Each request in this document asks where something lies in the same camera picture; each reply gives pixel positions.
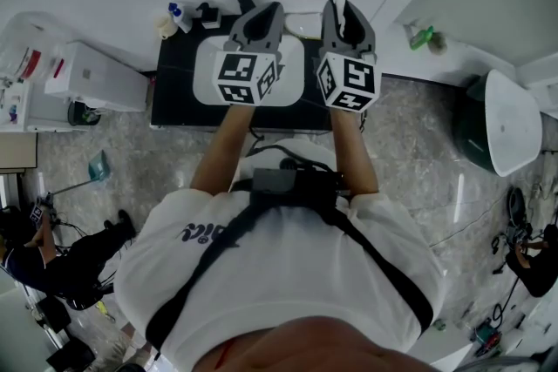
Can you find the person's right forearm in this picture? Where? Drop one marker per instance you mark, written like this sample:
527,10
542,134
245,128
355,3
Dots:
353,157

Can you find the person's chin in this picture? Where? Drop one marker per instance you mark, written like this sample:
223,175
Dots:
322,346

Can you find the teal power tool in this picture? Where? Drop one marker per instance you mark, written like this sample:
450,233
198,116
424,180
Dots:
486,335

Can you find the white shelf unit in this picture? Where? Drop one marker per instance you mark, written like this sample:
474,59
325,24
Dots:
17,109

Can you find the black soap dispenser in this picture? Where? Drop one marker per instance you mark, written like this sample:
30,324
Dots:
209,15

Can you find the person's left forearm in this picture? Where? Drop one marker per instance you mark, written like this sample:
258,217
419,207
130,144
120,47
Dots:
220,152

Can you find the blue cap spray bottle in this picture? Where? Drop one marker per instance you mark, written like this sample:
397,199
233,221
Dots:
181,17

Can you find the black trash bin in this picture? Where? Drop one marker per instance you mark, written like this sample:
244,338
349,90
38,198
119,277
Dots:
83,115

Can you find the black battery pack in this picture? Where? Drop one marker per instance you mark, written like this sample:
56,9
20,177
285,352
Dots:
283,183

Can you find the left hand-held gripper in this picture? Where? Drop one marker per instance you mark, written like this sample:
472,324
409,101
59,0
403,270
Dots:
240,76

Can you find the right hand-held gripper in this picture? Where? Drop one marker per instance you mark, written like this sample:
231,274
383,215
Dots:
353,80

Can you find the white sink basin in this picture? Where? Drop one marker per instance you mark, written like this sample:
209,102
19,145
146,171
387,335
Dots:
205,74

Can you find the green spray bottle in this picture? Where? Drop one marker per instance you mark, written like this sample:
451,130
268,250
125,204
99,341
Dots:
422,38

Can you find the dark top wooden vanity cabinet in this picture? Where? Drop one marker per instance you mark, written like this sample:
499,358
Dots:
174,100

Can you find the brown round sponge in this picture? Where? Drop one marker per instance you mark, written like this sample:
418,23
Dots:
437,43

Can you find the person's white shirt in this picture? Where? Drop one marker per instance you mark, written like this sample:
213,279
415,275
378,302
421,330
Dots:
283,274

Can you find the white low cabinet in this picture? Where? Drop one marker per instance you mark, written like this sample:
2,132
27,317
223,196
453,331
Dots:
444,344

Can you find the clear water dispenser bottle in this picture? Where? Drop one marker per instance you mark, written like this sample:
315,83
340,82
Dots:
26,43

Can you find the black wheel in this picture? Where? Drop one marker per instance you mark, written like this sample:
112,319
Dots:
515,204

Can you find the white tub on green base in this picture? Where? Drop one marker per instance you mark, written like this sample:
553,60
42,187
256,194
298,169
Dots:
510,122

